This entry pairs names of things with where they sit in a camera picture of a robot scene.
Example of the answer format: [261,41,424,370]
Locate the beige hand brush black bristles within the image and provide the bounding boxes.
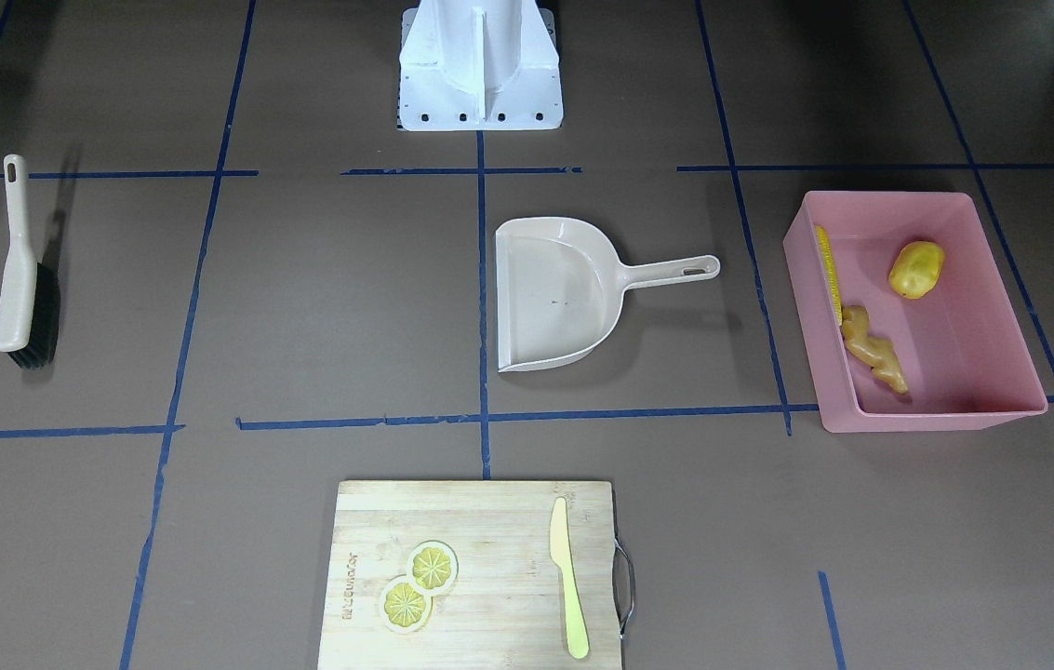
[0,154,61,370]

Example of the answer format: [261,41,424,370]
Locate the metal cutting board handle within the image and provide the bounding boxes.
[612,533,637,643]

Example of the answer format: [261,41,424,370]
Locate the lemon slice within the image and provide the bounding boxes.
[407,540,458,597]
[377,576,434,635]

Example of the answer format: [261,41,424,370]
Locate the beige plastic dustpan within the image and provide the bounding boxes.
[494,217,721,373]

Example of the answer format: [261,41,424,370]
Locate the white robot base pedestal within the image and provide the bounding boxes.
[396,1,565,132]

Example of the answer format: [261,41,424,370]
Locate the pink plastic bin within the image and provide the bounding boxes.
[783,191,1048,433]

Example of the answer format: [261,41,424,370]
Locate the lower lemon slice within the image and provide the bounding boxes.
[377,576,434,635]

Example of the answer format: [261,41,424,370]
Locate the upper lemon slice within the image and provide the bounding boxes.
[407,540,458,597]

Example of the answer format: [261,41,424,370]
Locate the yellow-green plastic knife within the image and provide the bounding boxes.
[549,496,591,661]

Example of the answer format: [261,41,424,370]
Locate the tan toy ginger root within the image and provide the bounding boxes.
[840,306,910,395]

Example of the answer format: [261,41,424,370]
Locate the bamboo cutting board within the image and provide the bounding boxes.
[317,480,621,669]

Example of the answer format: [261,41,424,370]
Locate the yellow toy corn cob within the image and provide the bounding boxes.
[813,225,843,328]

